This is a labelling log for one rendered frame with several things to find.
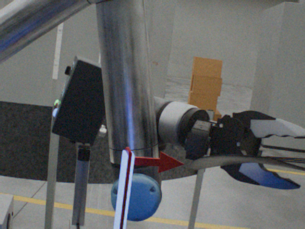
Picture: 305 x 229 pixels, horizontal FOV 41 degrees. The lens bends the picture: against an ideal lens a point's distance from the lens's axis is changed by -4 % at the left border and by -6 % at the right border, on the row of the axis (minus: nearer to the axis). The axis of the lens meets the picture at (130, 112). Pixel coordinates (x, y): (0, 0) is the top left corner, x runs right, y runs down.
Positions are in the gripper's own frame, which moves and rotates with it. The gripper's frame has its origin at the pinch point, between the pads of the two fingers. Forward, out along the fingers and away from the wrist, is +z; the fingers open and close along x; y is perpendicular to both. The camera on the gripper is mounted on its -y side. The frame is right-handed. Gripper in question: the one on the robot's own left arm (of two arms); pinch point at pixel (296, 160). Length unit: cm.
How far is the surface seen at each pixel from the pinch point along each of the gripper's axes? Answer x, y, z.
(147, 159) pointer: 1.9, -22.0, -8.1
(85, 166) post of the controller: 16, 8, -51
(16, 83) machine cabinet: 39, 296, -567
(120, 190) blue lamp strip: 5.7, -24.0, -9.2
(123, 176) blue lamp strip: 4.0, -24.4, -8.9
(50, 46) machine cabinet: -27, 321, -529
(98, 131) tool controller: 8, 14, -55
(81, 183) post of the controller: 21, 9, -52
